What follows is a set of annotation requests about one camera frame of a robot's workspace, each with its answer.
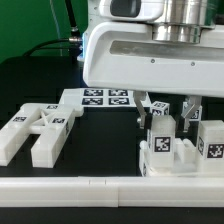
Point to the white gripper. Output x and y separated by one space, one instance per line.
124 56

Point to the white chair seat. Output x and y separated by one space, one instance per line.
184 162

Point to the white marker base plate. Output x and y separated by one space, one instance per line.
95 97

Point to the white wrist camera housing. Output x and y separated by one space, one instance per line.
131 10

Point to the white chair back frame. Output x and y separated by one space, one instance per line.
51 122

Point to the white front fence rail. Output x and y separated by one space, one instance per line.
111 192

